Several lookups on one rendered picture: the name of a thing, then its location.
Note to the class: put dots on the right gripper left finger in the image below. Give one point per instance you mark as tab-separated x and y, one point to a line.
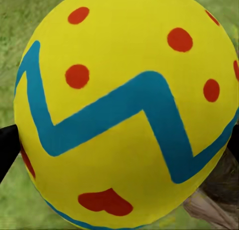
9	148

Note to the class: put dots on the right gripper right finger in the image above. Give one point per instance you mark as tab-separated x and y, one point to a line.
233	145

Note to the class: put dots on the wicker basket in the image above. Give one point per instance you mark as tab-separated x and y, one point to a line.
223	214

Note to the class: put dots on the easter egg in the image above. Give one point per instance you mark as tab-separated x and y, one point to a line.
123	107

